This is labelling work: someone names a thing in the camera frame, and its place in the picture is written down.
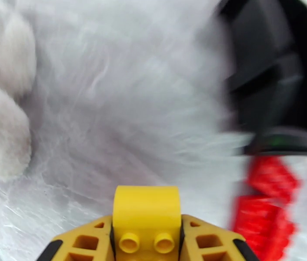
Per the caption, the yellow rounded lego brick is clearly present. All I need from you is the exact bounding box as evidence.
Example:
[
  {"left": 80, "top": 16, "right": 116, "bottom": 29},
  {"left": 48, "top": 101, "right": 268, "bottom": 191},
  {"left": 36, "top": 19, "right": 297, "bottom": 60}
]
[{"left": 112, "top": 185, "right": 183, "bottom": 255}]

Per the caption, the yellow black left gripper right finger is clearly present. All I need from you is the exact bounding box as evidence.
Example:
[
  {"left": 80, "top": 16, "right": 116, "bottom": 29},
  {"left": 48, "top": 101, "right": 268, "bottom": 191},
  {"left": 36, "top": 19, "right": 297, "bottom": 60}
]
[{"left": 180, "top": 214, "right": 261, "bottom": 261}]

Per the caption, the black plastic bin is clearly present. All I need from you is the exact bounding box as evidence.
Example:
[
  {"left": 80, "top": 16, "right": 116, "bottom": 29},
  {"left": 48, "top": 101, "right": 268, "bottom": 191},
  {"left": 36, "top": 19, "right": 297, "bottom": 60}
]
[{"left": 216, "top": 0, "right": 307, "bottom": 157}]

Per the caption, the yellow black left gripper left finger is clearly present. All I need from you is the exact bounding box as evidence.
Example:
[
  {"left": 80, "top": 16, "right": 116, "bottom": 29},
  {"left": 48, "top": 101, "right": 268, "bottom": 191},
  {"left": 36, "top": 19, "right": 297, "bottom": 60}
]
[{"left": 35, "top": 214, "right": 114, "bottom": 261}]

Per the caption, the grey white husky plush toy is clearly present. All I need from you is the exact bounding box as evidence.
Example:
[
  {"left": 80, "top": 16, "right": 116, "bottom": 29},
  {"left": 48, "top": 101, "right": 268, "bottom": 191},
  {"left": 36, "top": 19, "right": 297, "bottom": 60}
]
[{"left": 0, "top": 0, "right": 255, "bottom": 185}]

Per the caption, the red lego brick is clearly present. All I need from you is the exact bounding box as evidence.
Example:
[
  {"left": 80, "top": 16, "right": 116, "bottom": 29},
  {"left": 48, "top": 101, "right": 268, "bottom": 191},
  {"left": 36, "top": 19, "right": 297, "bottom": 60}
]
[
  {"left": 230, "top": 195, "right": 298, "bottom": 261},
  {"left": 246, "top": 155, "right": 302, "bottom": 204}
]

